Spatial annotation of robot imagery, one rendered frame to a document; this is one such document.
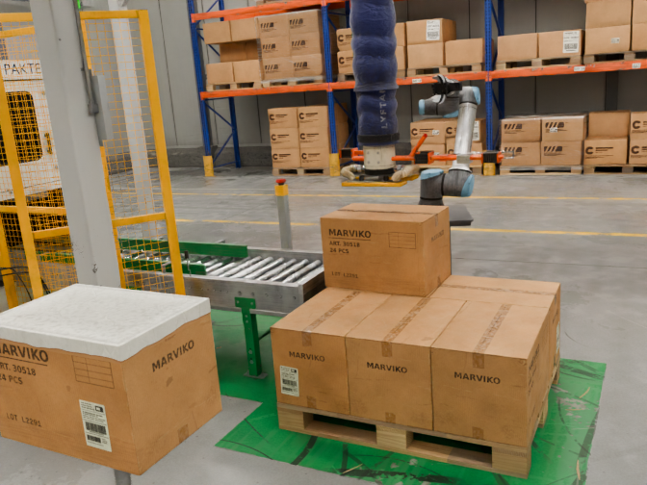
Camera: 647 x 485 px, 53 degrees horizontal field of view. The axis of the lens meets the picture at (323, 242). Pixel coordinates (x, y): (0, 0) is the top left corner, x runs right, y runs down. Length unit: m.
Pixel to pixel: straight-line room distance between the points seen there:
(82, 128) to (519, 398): 2.27
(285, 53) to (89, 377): 10.18
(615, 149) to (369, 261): 7.41
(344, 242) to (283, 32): 8.58
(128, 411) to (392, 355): 1.34
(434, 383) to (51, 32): 2.27
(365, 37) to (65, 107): 1.47
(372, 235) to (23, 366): 1.91
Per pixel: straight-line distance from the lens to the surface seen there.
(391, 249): 3.40
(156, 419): 2.02
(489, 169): 10.63
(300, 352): 3.11
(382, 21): 3.42
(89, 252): 3.30
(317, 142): 11.69
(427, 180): 4.29
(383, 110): 3.42
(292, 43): 11.76
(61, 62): 3.22
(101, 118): 3.30
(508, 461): 2.97
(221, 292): 3.83
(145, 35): 3.73
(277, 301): 3.64
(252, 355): 3.87
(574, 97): 11.79
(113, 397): 1.95
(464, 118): 4.39
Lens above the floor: 1.68
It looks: 14 degrees down
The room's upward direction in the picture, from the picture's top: 4 degrees counter-clockwise
